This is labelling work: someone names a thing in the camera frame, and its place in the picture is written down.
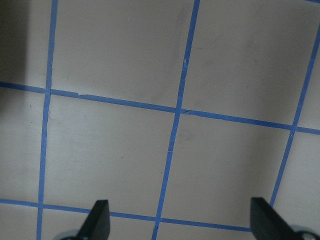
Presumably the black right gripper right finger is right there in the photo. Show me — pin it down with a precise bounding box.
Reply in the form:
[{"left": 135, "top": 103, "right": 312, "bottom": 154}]
[{"left": 250, "top": 197, "right": 300, "bottom": 240}]

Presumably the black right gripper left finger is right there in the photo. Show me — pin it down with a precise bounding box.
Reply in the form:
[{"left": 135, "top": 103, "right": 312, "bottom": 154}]
[{"left": 75, "top": 200, "right": 111, "bottom": 240}]

